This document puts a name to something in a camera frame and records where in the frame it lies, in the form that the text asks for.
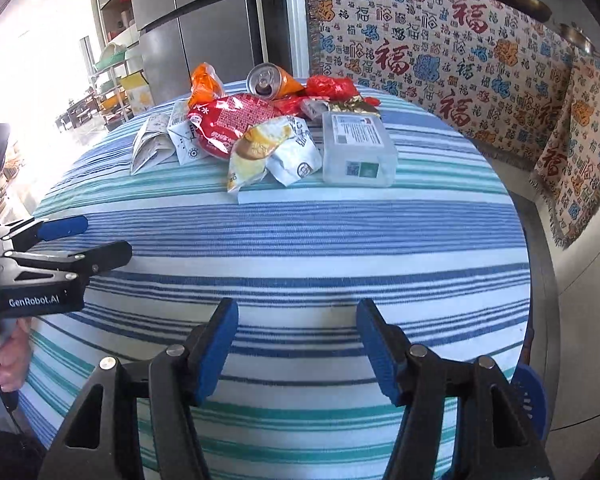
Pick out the silver crumpled wrapper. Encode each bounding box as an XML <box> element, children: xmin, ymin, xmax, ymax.
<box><xmin>300</xmin><ymin>98</ymin><xmax>329</xmax><ymax>122</ymax></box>

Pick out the clear plastic food box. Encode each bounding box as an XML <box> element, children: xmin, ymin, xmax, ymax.
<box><xmin>322</xmin><ymin>112</ymin><xmax>399</xmax><ymax>188</ymax></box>

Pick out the floral paper carton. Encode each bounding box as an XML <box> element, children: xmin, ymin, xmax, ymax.
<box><xmin>131</xmin><ymin>113</ymin><xmax>175</xmax><ymax>174</ymax></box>

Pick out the red cola label wrapper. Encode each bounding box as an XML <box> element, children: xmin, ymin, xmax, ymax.
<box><xmin>188</xmin><ymin>93</ymin><xmax>280</xmax><ymax>159</ymax></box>

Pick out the person's left hand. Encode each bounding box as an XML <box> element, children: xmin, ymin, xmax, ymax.
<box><xmin>0</xmin><ymin>318</ymin><xmax>32</xmax><ymax>392</ymax></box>

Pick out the blue striped tablecloth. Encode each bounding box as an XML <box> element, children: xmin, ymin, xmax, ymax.
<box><xmin>20</xmin><ymin>88</ymin><xmax>530</xmax><ymax>479</ymax></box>

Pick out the white printed milk carton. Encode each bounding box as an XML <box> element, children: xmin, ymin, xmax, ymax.
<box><xmin>168</xmin><ymin>100</ymin><xmax>208</xmax><ymax>166</ymax></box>

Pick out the red plastic bag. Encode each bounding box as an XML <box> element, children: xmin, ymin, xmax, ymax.
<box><xmin>306</xmin><ymin>75</ymin><xmax>360</xmax><ymax>101</ymax></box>

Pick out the large patterned fu blanket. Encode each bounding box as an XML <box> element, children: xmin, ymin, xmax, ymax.
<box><xmin>306</xmin><ymin>0</ymin><xmax>573</xmax><ymax>174</ymax></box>

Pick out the orange plastic bag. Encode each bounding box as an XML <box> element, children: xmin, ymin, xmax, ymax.
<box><xmin>188</xmin><ymin>62</ymin><xmax>225</xmax><ymax>107</ymax></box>

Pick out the gold black foil bag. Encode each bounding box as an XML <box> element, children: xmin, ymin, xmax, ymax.
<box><xmin>328</xmin><ymin>96</ymin><xmax>381</xmax><ymax>118</ymax></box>

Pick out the stainless steel refrigerator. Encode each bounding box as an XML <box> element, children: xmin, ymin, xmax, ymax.
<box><xmin>132</xmin><ymin>0</ymin><xmax>263</xmax><ymax>104</ymax></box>

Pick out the yellow white snack wrapper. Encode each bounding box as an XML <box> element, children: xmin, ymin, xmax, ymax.
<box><xmin>226</xmin><ymin>116</ymin><xmax>323</xmax><ymax>194</ymax></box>

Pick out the small patterned fu blanket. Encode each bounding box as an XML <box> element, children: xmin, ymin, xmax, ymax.
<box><xmin>530</xmin><ymin>55</ymin><xmax>600</xmax><ymax>248</ymax></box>

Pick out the blue plastic trash basket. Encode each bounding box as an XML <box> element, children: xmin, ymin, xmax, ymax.
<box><xmin>510</xmin><ymin>363</ymin><xmax>550</xmax><ymax>441</ymax></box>

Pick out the crushed orange soda can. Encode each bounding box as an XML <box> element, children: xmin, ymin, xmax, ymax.
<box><xmin>246</xmin><ymin>63</ymin><xmax>304</xmax><ymax>101</ymax></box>

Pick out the steel pot with lid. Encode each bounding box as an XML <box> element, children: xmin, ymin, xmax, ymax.
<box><xmin>558</xmin><ymin>22</ymin><xmax>600</xmax><ymax>58</ymax></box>

